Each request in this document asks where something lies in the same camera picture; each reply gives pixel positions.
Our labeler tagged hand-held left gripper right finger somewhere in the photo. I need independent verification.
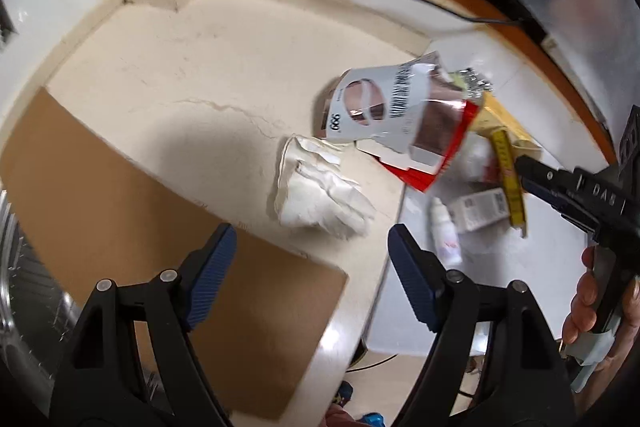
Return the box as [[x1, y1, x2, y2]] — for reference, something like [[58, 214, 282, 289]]
[[387, 223, 576, 427]]

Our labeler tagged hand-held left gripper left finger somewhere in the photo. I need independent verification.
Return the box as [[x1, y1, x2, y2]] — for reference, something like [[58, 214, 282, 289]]
[[50, 222, 238, 427]]

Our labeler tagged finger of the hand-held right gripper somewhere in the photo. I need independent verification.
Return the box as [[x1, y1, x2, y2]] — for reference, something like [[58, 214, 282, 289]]
[[515, 155, 628, 233]]

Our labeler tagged yellow measuring tape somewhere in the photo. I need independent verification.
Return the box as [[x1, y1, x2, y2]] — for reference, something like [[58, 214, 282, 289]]
[[491, 129, 530, 238]]

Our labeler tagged white paper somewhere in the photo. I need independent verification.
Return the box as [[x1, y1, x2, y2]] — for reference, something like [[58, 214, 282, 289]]
[[272, 134, 377, 242]]

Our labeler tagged silver foil snack bag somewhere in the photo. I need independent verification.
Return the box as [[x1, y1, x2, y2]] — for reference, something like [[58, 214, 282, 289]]
[[312, 52, 483, 168]]

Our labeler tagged person's right hand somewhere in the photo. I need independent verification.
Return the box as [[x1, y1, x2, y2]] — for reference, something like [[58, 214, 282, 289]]
[[561, 246, 640, 413]]

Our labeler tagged white dropper bottle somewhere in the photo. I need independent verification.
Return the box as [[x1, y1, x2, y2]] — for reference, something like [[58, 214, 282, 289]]
[[431, 197, 463, 265]]

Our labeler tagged small white box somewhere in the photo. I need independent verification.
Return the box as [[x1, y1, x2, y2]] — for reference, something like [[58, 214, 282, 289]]
[[447, 187, 516, 235]]

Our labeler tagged red and white packet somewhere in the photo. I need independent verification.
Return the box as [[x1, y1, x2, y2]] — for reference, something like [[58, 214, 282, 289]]
[[357, 99, 482, 194]]

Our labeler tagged yellow box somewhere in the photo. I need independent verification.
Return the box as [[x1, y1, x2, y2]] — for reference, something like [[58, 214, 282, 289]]
[[470, 92, 543, 158]]

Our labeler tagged brown cardboard sheet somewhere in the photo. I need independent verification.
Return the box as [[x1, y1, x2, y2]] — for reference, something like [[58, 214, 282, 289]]
[[0, 87, 348, 423]]

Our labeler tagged crumpled silver foil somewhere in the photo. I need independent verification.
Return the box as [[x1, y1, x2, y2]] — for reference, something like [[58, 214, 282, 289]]
[[450, 67, 496, 100]]

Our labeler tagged metal sink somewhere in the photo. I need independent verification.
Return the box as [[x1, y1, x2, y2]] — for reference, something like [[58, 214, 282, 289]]
[[0, 189, 166, 408]]

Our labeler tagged orange window frame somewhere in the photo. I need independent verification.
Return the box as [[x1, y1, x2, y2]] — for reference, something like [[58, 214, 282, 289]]
[[200, 0, 618, 165]]

